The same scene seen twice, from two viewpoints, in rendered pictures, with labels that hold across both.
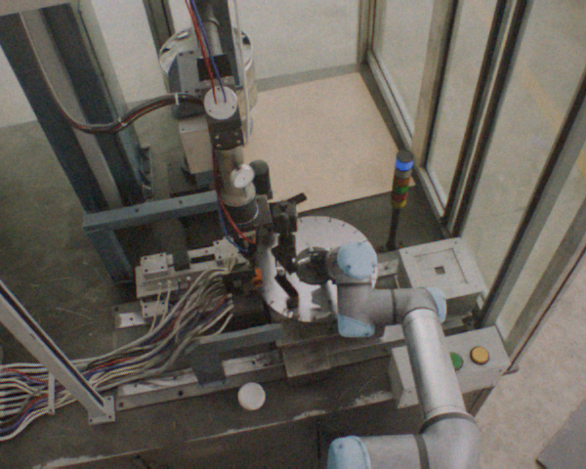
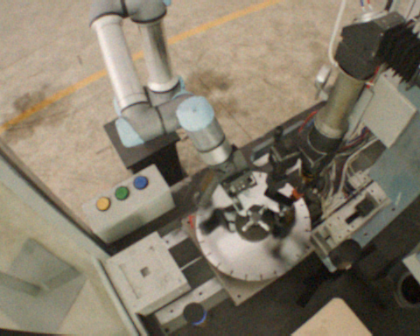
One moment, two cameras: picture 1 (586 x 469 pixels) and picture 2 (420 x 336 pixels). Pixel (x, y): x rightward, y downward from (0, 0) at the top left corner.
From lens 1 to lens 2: 1.21 m
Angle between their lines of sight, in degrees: 63
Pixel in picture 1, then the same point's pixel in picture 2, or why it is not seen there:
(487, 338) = (98, 220)
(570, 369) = not seen: outside the picture
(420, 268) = (163, 269)
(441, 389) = (110, 34)
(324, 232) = (260, 262)
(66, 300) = not seen: hidden behind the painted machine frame
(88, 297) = not seen: hidden behind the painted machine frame
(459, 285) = (125, 260)
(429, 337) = (123, 74)
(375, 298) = (172, 106)
